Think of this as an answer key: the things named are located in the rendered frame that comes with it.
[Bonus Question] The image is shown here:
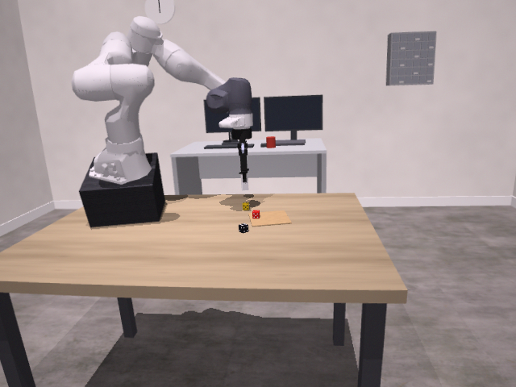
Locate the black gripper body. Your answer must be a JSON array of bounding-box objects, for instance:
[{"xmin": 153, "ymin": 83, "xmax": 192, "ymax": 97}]
[{"xmin": 232, "ymin": 128, "xmax": 252, "ymax": 148}]

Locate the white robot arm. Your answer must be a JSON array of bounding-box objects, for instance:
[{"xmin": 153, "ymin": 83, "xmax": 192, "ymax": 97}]
[{"xmin": 71, "ymin": 16, "xmax": 253, "ymax": 185}]

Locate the tan textured mat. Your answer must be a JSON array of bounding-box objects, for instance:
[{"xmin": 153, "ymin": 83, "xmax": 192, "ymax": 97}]
[{"xmin": 248, "ymin": 210, "xmax": 292, "ymax": 227}]

